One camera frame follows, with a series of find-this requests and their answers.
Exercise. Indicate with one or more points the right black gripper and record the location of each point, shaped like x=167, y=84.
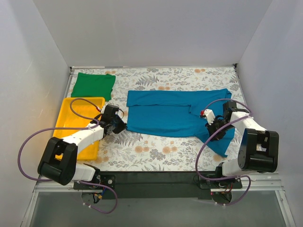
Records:
x=213, y=130

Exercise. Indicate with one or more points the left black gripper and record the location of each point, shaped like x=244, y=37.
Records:
x=119, y=124

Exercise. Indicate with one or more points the blue t shirt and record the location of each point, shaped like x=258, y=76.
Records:
x=173, y=113

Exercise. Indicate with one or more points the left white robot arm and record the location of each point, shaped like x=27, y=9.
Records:
x=59, y=160

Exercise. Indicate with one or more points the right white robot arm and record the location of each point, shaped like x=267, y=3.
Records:
x=259, y=147

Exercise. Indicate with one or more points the floral table mat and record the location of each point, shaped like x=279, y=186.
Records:
x=129, y=151

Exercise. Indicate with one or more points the folded green t shirt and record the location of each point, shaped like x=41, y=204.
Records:
x=91, y=85

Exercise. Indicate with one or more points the yellow plastic tray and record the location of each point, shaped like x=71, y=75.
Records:
x=67, y=118

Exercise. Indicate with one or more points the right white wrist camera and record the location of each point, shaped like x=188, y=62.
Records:
x=208, y=115

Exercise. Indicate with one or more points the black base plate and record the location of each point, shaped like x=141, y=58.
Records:
x=146, y=184

